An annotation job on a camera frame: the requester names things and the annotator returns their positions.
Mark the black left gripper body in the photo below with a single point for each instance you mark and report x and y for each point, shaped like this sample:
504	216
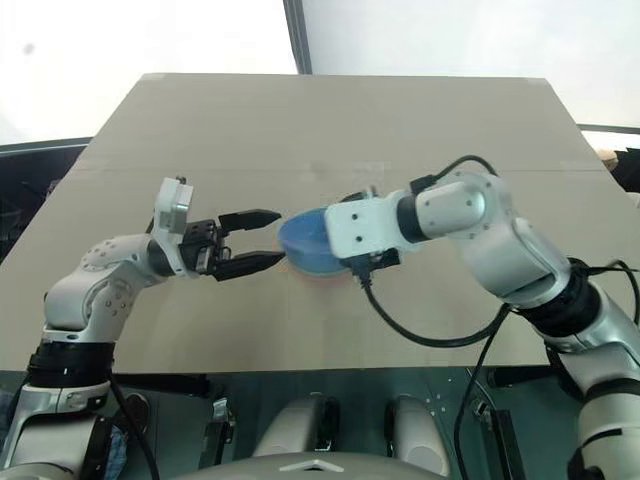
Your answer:
200	247

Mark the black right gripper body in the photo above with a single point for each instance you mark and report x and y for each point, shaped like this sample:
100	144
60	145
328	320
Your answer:
375	260

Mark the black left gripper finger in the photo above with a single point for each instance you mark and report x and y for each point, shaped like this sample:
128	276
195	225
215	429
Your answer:
247	264
250	218

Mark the blue bowl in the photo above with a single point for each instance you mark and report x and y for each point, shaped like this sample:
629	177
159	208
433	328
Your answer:
305	240

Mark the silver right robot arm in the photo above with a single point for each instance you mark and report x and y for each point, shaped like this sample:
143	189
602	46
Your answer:
505	250

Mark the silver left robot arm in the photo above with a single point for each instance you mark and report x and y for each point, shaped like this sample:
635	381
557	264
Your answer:
85	295

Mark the pink bowl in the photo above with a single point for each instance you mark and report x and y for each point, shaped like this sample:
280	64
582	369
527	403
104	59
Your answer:
325	279

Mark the white rounded robot leg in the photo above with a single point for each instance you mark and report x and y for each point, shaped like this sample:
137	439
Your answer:
300	425
417	430

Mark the grey robot torso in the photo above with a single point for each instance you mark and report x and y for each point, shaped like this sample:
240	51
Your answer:
315	467

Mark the dark-clothed bystander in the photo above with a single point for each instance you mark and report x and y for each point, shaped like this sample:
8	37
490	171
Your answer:
627	170

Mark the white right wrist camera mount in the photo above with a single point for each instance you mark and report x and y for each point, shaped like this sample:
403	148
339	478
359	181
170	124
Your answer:
357	225

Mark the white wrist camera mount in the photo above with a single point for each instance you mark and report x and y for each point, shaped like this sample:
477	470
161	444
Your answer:
172	205
357	225

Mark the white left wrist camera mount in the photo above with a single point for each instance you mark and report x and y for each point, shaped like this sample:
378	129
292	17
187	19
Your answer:
172	205

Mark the dark window frame post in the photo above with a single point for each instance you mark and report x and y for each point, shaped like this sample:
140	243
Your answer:
299	35

